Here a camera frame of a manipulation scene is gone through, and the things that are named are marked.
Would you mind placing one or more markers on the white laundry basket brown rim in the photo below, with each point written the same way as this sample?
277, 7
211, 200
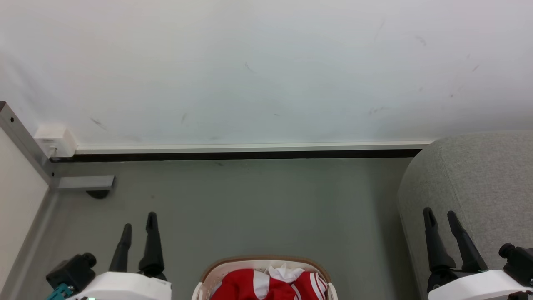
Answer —
208, 279

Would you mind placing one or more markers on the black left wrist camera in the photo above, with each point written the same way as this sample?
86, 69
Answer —
73, 271

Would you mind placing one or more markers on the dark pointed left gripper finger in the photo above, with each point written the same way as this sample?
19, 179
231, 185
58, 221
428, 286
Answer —
152, 246
122, 252

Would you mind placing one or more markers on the black round foot pad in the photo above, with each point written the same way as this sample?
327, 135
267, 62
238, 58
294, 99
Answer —
98, 194

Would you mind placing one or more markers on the black skirting strip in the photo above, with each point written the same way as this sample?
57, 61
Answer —
250, 156

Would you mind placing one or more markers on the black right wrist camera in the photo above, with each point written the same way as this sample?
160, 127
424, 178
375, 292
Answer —
519, 263

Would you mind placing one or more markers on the beige partition panel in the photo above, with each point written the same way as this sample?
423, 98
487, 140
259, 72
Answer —
18, 200

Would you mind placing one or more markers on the grey metal foot bar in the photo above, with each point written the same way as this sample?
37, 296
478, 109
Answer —
85, 182

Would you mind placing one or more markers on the white wall socket box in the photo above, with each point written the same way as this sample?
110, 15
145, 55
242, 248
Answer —
56, 141

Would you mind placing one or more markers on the grey upholstered seat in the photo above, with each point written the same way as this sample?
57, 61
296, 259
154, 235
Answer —
474, 187

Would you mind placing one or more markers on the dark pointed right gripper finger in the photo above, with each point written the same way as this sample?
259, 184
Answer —
466, 246
437, 246

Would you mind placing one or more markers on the white pale green cloth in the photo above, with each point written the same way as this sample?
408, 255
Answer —
285, 273

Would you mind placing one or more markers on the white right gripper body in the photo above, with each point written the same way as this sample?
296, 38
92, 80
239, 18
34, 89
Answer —
479, 288

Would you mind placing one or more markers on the grey metal partition post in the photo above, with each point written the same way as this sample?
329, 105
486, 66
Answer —
23, 139

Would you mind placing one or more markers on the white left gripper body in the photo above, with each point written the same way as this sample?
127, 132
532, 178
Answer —
125, 288

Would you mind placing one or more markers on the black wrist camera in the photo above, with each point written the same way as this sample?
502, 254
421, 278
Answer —
519, 263
73, 271

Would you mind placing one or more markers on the red jersey with white stripes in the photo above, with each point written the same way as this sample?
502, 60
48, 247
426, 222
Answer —
239, 287

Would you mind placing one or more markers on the grey partition bottom rail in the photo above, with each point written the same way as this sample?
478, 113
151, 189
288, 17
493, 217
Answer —
29, 246

